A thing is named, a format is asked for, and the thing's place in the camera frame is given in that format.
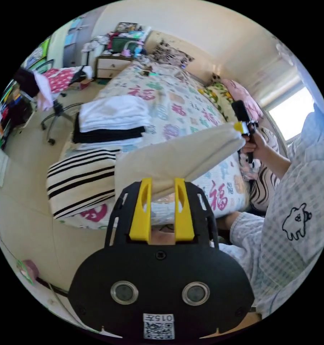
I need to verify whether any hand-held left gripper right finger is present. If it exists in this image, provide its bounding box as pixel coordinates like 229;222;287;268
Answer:
174;178;194;242

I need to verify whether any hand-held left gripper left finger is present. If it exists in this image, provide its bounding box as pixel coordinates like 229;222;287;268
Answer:
129;178;153;241

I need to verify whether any white t-shirt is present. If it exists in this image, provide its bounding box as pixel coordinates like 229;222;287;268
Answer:
115;123;246;201

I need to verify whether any person's right forearm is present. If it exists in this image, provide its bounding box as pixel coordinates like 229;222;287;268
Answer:
255;144;292;180

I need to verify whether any person's right hand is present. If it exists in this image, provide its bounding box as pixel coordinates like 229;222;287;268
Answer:
243;131;268;159

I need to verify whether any pink pillow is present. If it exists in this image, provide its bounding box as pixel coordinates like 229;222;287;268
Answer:
221;79;264;122

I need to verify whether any yellow green floral pillow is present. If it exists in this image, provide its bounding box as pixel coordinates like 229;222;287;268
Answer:
198;82;239;122

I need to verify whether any window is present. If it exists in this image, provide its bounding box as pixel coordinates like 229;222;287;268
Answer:
267;86;316;141

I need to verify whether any zebra striped pillow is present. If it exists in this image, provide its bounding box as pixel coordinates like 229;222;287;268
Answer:
239;127;282;214

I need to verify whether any bed with printed quilt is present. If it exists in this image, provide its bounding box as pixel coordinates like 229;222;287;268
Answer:
47;58;262;230

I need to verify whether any person's body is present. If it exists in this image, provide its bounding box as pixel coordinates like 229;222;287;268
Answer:
213;102;324;320

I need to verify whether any pile of clothes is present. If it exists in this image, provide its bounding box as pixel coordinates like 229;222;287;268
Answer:
46;96;152;220

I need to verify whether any office chair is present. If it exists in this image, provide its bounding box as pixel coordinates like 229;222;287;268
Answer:
13;65;94;146

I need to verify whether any white bedside cupboard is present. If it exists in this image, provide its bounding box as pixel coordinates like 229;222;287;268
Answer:
82;22;152;80

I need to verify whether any shelf with colourful items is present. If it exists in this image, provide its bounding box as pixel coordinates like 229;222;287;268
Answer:
0;79;36;152

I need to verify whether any tall cupboard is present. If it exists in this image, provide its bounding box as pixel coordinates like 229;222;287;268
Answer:
61;15;96;68

